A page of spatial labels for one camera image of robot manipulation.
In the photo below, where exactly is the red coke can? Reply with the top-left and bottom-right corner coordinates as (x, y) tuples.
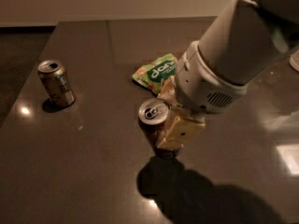
(138, 98), (183, 159)

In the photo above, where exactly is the green chip bag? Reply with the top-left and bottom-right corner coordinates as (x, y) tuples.
(132, 53), (178, 95)

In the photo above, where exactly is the opened brown soda can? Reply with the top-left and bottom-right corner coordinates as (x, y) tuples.
(37, 60), (76, 107)

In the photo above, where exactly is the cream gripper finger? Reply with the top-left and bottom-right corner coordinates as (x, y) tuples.
(158, 76), (176, 102)
(155, 107), (206, 150)

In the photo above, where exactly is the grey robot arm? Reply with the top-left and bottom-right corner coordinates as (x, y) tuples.
(156, 0), (299, 150)

